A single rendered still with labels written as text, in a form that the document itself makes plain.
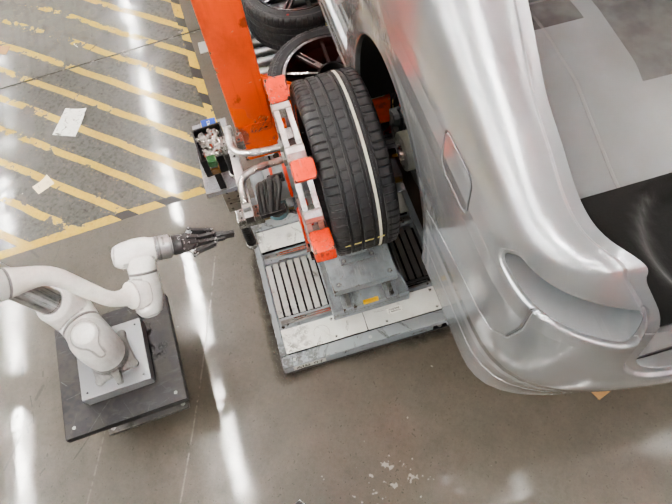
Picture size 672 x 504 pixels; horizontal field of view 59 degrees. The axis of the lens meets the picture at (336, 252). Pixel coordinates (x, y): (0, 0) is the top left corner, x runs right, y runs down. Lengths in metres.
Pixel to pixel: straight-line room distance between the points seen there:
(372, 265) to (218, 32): 1.19
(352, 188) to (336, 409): 1.14
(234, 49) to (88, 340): 1.19
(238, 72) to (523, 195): 1.44
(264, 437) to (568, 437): 1.28
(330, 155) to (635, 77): 1.12
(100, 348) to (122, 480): 0.70
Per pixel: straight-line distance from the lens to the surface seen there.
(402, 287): 2.76
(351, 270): 2.71
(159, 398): 2.59
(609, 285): 1.22
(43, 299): 2.43
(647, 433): 2.89
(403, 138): 2.22
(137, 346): 2.64
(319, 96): 2.03
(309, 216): 1.99
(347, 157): 1.93
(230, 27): 2.26
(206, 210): 3.30
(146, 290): 2.26
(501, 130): 1.28
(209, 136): 2.82
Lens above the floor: 2.63
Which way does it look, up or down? 60 degrees down
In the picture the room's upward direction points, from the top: 10 degrees counter-clockwise
